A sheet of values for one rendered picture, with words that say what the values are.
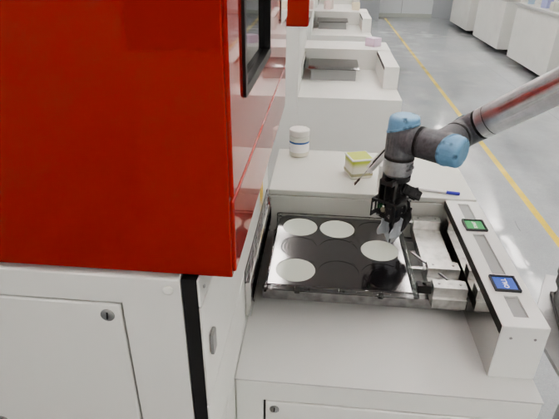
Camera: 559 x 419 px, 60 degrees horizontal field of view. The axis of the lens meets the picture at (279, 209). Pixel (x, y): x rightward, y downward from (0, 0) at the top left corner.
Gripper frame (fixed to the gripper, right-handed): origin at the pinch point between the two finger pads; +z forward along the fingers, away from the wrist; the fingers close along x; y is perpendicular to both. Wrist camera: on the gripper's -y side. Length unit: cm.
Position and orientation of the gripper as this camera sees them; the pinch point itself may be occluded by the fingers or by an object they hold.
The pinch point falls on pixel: (391, 237)
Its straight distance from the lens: 138.4
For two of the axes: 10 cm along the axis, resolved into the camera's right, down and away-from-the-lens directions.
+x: 7.4, 3.3, -5.9
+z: -0.1, 8.8, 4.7
